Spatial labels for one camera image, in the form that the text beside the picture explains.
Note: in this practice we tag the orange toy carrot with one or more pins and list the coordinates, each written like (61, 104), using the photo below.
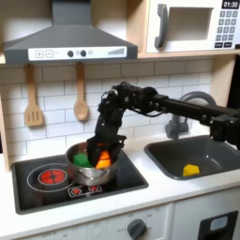
(103, 161)

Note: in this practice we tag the green toy block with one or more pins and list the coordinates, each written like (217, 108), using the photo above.
(80, 160)

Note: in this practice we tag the steel toy pot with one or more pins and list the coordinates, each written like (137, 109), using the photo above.
(90, 178)

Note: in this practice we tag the yellow toy block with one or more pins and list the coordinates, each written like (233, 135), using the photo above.
(191, 170)

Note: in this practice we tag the wooden spoon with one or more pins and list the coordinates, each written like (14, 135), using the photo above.
(81, 111)

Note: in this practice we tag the dark grey toy sink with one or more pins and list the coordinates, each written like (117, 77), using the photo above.
(168, 156)

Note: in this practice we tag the dark grey toy tap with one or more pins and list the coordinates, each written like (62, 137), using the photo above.
(176, 128)

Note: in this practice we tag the wooden slotted spatula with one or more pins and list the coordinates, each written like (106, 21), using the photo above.
(33, 114)

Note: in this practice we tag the black toy stove top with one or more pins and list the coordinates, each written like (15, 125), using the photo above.
(34, 200)

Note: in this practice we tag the grey oven knob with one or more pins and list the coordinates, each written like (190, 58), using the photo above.
(136, 229)

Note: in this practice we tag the grey range hood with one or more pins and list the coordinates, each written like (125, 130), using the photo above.
(68, 37)

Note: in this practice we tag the white toy microwave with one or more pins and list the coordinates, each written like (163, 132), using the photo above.
(193, 43)

